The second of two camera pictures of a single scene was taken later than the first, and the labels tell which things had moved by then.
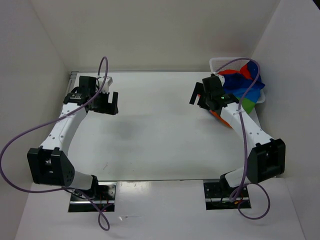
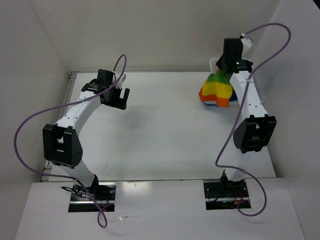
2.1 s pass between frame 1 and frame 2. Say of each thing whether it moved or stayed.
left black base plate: stayed
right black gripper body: moved
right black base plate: stayed
